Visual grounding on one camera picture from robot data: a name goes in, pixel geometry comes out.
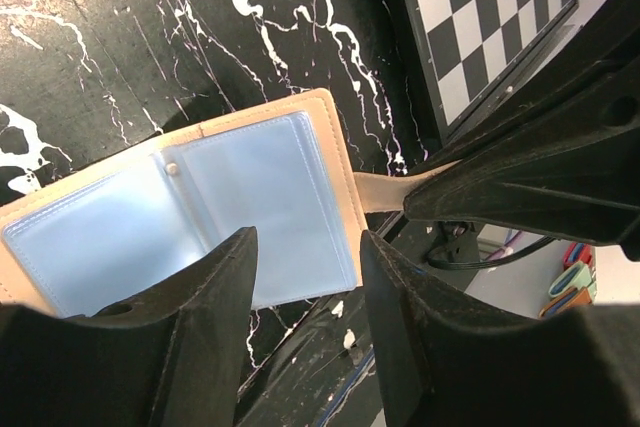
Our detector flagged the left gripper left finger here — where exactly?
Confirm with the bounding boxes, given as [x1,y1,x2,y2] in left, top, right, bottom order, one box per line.
[1,227,258,426]

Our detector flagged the checkered chess board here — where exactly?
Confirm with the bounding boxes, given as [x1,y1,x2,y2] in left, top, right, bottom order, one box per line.
[401,0,577,138]

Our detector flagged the beige leather card holder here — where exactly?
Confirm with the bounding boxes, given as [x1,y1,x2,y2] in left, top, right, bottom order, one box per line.
[1,89,425,317]

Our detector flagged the orange leather wallet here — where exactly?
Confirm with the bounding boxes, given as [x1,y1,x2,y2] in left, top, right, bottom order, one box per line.
[539,287,593,319]

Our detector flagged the mint green wallet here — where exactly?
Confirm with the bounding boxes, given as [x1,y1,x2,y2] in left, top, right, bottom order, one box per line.
[548,261,597,299]

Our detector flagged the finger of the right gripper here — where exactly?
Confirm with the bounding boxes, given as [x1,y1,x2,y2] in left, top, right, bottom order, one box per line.
[404,0,639,261]

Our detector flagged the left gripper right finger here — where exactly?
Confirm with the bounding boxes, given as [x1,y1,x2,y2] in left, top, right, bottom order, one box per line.
[360,231,639,426]

